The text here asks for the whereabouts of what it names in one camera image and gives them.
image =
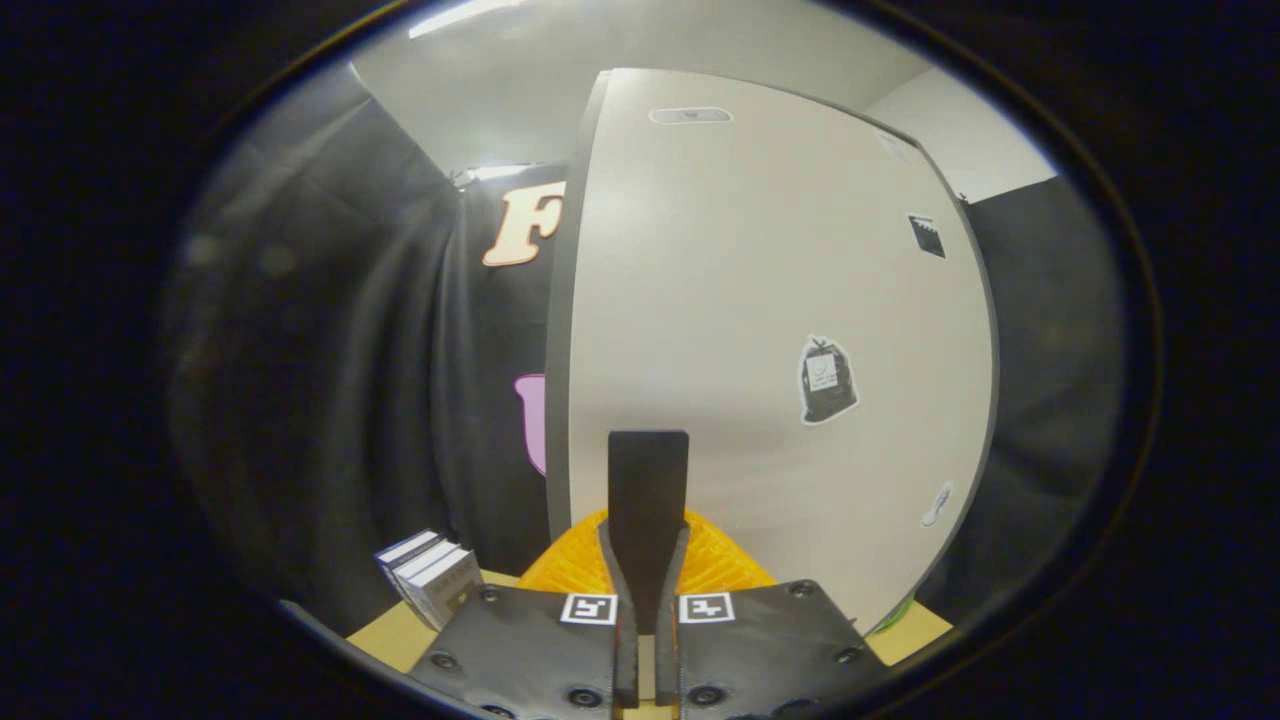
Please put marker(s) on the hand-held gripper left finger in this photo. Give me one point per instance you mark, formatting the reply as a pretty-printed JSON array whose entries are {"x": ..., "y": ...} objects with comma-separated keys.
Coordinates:
[{"x": 627, "y": 660}]

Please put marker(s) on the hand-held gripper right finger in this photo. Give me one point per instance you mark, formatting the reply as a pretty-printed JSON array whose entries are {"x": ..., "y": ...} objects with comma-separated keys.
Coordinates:
[{"x": 668, "y": 660}]

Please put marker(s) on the grey shoe cabinet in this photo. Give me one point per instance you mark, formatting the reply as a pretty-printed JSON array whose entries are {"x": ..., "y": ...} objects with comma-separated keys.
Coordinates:
[{"x": 556, "y": 400}]

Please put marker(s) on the red green striped object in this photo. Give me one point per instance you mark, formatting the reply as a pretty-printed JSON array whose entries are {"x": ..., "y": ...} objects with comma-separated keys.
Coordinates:
[{"x": 893, "y": 615}]

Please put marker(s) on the black backdrop cloth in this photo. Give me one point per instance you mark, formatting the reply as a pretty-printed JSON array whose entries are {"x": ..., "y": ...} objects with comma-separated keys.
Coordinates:
[{"x": 330, "y": 350}]

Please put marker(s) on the ceiling light panel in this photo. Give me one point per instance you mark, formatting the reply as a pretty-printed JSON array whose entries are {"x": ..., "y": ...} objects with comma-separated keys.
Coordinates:
[{"x": 460, "y": 15}]

